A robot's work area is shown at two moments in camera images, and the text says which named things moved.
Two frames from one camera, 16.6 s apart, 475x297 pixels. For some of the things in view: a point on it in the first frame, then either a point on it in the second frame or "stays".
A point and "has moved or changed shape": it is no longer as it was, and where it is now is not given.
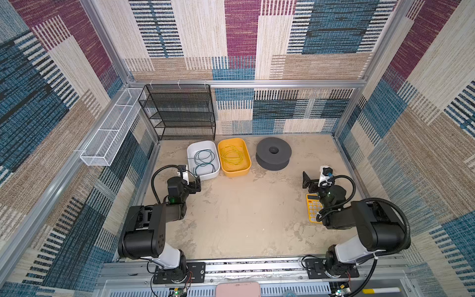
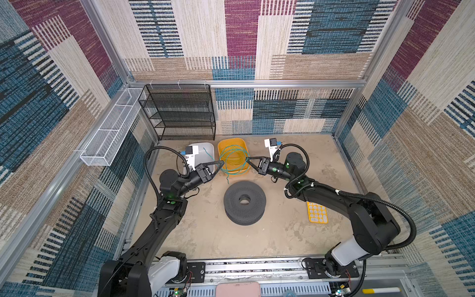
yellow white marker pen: (370, 291) stays
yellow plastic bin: (234, 156) stays
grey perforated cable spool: (273, 153) has moved or changed shape
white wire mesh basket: (104, 145) stays
